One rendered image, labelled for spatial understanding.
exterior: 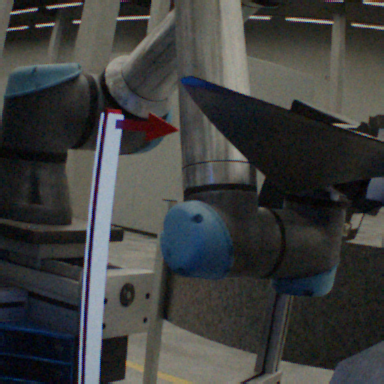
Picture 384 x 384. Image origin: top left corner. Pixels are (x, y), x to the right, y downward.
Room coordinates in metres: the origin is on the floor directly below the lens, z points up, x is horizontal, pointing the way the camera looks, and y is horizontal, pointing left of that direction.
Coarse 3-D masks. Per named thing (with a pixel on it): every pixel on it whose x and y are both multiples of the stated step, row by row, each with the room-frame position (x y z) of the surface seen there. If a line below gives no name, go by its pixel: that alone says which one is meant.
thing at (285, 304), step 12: (276, 300) 1.25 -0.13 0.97; (288, 300) 1.24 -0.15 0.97; (276, 312) 1.24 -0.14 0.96; (288, 312) 1.25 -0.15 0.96; (264, 324) 1.24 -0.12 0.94; (276, 324) 1.23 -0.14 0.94; (264, 336) 1.24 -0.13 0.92; (276, 336) 1.23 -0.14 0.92; (264, 348) 1.24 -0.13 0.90; (276, 348) 1.23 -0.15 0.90; (264, 360) 1.24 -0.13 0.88; (276, 360) 1.24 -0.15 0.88; (264, 372) 1.24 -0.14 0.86
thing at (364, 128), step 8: (352, 128) 0.90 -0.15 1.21; (360, 128) 0.83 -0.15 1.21; (368, 128) 0.81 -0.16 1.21; (336, 184) 0.90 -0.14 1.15; (344, 184) 0.84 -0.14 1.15; (352, 184) 0.82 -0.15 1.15; (360, 184) 0.80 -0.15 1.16; (344, 192) 0.91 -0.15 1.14; (352, 192) 0.82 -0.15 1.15; (360, 192) 0.81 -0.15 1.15
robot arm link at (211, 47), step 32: (192, 0) 0.96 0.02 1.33; (224, 0) 0.96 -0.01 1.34; (192, 32) 0.96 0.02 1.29; (224, 32) 0.95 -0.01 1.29; (192, 64) 0.95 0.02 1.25; (224, 64) 0.94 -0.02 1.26; (192, 128) 0.94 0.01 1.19; (192, 160) 0.93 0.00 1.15; (224, 160) 0.92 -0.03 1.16; (192, 192) 0.92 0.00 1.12; (224, 192) 0.91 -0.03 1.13; (256, 192) 0.94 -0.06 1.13; (192, 224) 0.89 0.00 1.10; (224, 224) 0.90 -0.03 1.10; (256, 224) 0.92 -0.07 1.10; (192, 256) 0.89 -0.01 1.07; (224, 256) 0.89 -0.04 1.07; (256, 256) 0.92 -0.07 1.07
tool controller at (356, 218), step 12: (300, 108) 1.29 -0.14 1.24; (312, 108) 1.29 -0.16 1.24; (324, 120) 1.28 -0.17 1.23; (336, 120) 1.27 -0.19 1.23; (348, 120) 1.38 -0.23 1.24; (264, 180) 1.31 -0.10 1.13; (264, 192) 1.31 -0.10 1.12; (276, 192) 1.30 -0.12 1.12; (264, 204) 1.31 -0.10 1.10; (276, 204) 1.30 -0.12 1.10; (348, 204) 1.36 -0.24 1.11; (348, 216) 1.39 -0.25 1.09; (360, 216) 1.46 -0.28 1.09; (348, 228) 1.33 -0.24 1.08
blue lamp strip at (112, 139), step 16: (112, 128) 0.76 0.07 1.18; (112, 144) 0.76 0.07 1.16; (112, 160) 0.76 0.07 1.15; (112, 176) 0.77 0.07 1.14; (112, 192) 0.77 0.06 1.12; (96, 224) 0.75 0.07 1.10; (96, 240) 0.75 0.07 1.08; (96, 256) 0.75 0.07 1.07; (96, 272) 0.76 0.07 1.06; (96, 288) 0.76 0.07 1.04; (96, 304) 0.76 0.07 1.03; (96, 320) 0.76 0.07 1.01; (96, 336) 0.76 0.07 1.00; (96, 352) 0.76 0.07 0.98; (96, 368) 0.77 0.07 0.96
